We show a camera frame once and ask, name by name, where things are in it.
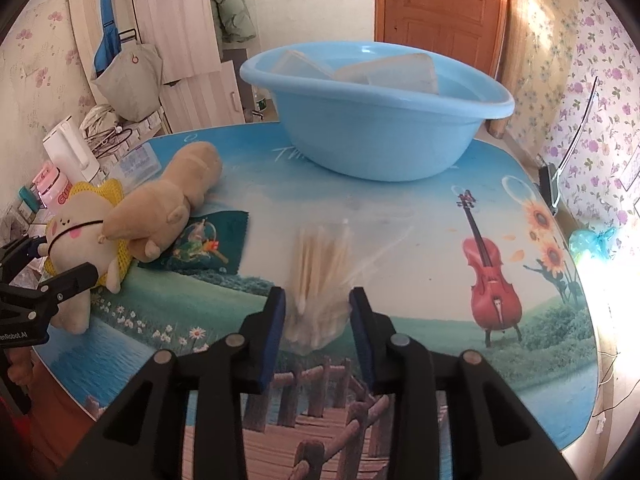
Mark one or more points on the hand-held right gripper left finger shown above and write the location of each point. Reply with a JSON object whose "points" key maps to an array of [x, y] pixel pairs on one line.
{"points": [[272, 337]]}

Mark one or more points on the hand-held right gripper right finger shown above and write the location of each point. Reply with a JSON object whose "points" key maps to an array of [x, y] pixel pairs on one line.
{"points": [[362, 337]]}

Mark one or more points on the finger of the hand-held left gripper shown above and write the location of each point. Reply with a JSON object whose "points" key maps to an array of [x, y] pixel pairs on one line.
{"points": [[22, 252], [70, 280]]}

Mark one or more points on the white plush toy yellow hood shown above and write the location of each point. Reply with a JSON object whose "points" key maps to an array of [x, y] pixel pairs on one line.
{"points": [[80, 245]]}

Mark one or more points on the bag of cotton swabs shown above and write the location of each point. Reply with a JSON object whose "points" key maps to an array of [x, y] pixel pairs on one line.
{"points": [[320, 280]]}

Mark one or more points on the blue plastic basin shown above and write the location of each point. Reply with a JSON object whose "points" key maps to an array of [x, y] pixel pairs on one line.
{"points": [[380, 130]]}

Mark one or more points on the clear plastic container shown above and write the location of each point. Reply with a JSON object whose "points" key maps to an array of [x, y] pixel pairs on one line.
{"points": [[302, 65]]}

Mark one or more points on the printed landscape desktop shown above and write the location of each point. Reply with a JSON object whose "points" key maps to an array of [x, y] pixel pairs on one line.
{"points": [[390, 240]]}

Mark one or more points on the pink drinking bottle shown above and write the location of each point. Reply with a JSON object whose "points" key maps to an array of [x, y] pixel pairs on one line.
{"points": [[52, 187]]}

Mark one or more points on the green printed cloth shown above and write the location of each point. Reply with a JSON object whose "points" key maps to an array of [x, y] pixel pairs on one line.
{"points": [[210, 245]]}

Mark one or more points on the white electric kettle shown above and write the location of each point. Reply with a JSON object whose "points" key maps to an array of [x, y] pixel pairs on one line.
{"points": [[70, 150]]}

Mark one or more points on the brown plush toy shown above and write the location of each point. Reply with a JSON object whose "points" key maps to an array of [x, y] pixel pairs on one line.
{"points": [[165, 200]]}

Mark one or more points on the clear plastic bottle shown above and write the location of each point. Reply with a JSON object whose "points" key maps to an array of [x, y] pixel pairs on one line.
{"points": [[134, 167]]}

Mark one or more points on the grey tote bag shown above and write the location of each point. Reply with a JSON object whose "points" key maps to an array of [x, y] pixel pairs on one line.
{"points": [[130, 80]]}

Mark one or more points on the blue plastic bag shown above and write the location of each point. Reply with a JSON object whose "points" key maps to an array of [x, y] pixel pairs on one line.
{"points": [[592, 242]]}

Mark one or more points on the blue garment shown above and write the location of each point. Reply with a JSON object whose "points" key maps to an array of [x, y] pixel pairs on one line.
{"points": [[106, 15]]}

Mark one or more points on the white cabinet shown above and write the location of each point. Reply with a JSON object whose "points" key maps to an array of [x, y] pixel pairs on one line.
{"points": [[190, 35]]}

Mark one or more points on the green jacket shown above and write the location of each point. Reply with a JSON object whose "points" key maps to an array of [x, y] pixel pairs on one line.
{"points": [[232, 0]]}

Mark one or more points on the wooden door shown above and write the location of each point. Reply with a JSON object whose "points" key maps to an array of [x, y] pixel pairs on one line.
{"points": [[440, 10]]}

